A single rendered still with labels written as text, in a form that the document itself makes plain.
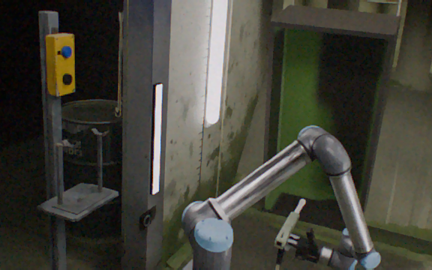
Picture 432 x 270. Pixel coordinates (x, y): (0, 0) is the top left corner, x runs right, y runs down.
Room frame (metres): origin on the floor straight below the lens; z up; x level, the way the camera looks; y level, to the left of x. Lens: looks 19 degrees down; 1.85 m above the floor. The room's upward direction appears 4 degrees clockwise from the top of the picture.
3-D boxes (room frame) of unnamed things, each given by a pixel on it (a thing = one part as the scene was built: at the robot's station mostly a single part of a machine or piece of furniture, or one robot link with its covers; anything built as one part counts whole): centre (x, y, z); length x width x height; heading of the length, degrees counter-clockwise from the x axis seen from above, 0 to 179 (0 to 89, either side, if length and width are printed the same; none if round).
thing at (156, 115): (2.48, 0.32, 0.96); 0.06 x 0.02 x 0.63; 157
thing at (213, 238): (1.68, -0.02, 0.83); 0.17 x 0.15 x 0.18; 17
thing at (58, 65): (2.09, 0.70, 1.42); 0.12 x 0.06 x 0.26; 157
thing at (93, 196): (2.05, 0.60, 0.95); 0.26 x 0.15 x 0.32; 157
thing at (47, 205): (2.06, 0.62, 0.78); 0.31 x 0.23 x 0.01; 157
